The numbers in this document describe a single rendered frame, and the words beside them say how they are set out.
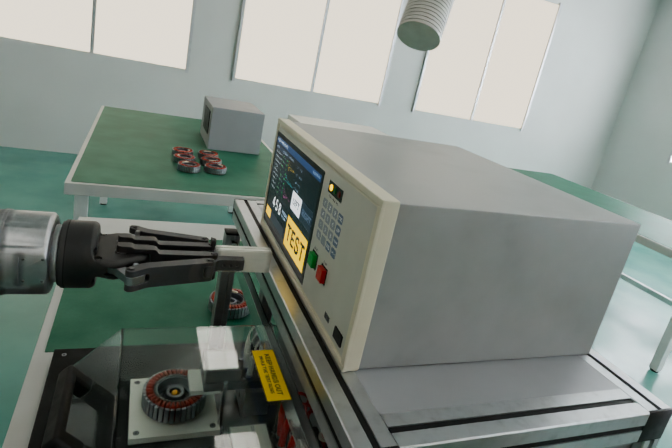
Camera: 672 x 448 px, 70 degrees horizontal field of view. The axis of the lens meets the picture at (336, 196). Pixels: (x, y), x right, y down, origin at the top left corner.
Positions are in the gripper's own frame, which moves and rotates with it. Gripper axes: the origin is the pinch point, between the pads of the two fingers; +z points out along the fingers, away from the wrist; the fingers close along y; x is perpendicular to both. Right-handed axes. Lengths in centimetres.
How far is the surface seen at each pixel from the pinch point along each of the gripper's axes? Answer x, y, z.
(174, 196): -46, -154, 3
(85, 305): -43, -60, -22
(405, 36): 37, -111, 73
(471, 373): -6.5, 15.9, 26.3
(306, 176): 9.0, -9.4, 9.6
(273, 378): -11.5, 8.5, 4.0
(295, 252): -2.4, -7.7, 9.6
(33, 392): -43, -30, -27
